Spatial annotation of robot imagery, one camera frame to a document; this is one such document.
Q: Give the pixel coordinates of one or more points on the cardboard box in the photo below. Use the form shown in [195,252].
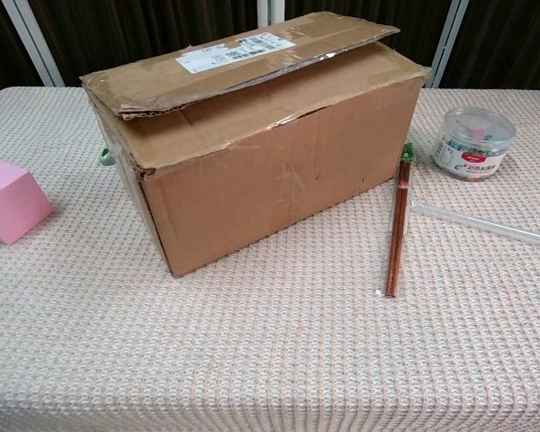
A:
[261,171]

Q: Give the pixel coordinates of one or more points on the beige woven tablecloth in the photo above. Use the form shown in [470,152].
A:
[252,351]

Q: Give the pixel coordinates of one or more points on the clear plastic tube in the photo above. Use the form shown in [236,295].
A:
[477,222]

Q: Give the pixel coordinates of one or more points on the clear jar of binder clips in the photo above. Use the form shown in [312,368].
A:
[472,144]

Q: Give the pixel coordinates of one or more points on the dark pleated curtain panel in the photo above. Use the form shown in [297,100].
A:
[387,18]
[513,45]
[0,49]
[139,36]

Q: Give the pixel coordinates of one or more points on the pink cube box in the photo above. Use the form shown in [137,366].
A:
[13,202]

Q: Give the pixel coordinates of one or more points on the white partition frame post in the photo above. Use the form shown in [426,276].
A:
[36,40]
[270,11]
[450,40]

